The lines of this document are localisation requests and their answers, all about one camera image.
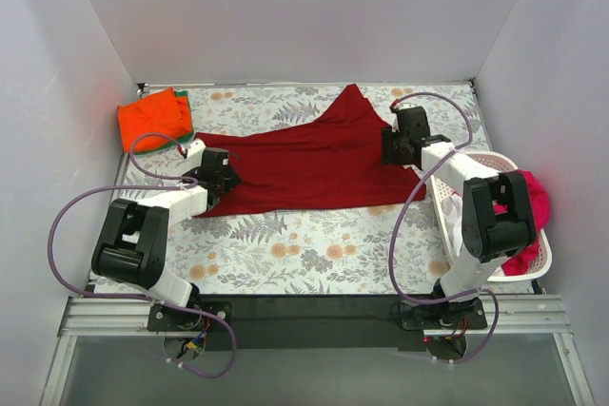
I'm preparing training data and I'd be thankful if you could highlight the dark red t shirt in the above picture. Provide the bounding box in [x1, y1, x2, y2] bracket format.
[196, 84, 426, 217]

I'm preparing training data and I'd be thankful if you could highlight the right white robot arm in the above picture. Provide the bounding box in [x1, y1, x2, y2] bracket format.
[382, 103, 538, 328]

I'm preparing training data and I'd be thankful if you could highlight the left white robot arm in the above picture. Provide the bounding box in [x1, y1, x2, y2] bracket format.
[91, 141, 241, 330]

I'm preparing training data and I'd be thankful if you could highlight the white t shirt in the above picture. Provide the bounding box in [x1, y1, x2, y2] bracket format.
[441, 193, 463, 258]

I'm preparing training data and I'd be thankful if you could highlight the folded orange t shirt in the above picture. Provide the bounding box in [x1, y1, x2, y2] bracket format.
[117, 87, 194, 153]

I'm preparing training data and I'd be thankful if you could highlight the folded green t shirt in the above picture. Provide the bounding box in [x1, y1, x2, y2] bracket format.
[144, 87, 194, 143]

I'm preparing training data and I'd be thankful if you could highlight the floral table cloth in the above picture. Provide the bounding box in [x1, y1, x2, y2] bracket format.
[94, 85, 537, 297]

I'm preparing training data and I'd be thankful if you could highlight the pink t shirt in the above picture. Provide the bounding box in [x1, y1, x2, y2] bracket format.
[501, 169, 551, 277]

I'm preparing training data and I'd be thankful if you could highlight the white plastic laundry basket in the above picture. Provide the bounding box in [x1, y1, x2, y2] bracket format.
[427, 151, 553, 283]

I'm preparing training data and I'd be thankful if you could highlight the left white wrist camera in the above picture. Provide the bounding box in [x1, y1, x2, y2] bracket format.
[178, 139, 206, 162]

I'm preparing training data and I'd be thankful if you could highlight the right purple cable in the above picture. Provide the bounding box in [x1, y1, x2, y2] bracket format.
[388, 91, 500, 365]

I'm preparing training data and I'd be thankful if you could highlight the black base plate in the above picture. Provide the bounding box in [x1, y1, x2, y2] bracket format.
[147, 294, 489, 353]

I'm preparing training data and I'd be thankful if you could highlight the aluminium frame rail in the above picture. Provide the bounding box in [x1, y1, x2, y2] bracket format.
[41, 294, 592, 405]

